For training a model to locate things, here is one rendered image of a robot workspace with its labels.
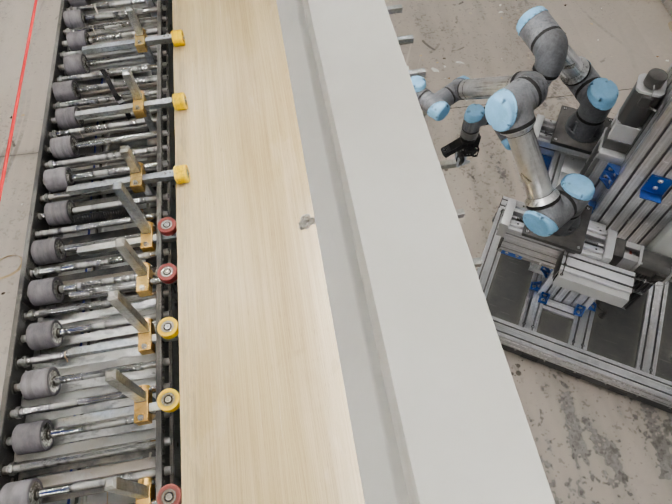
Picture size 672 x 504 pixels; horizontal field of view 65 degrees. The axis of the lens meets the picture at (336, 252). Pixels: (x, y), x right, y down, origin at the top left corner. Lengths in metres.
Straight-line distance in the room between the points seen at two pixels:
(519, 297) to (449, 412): 2.63
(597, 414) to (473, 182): 1.54
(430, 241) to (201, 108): 2.44
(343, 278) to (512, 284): 2.55
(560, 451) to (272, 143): 2.04
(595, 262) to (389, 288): 1.93
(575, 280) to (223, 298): 1.35
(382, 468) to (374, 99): 0.28
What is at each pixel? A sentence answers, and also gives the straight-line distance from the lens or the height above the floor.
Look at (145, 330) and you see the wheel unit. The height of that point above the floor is 0.85.
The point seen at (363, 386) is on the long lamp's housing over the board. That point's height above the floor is 2.37.
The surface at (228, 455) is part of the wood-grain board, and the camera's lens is 1.94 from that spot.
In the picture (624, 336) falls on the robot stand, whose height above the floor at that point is 0.21.
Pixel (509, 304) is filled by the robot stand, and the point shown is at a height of 0.21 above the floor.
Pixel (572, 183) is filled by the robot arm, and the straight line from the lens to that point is 2.02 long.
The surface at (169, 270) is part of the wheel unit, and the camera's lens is 2.24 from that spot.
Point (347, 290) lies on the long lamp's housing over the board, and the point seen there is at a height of 2.37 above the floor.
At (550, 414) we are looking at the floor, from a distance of 3.00.
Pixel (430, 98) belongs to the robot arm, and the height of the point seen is 1.32.
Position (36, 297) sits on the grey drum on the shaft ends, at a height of 0.84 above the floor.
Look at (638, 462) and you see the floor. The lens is 3.11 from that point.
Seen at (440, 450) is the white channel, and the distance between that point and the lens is 0.31.
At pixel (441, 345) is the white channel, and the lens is 0.33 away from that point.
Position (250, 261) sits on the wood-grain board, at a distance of 2.17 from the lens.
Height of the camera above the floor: 2.77
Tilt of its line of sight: 60 degrees down
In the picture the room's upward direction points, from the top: 4 degrees counter-clockwise
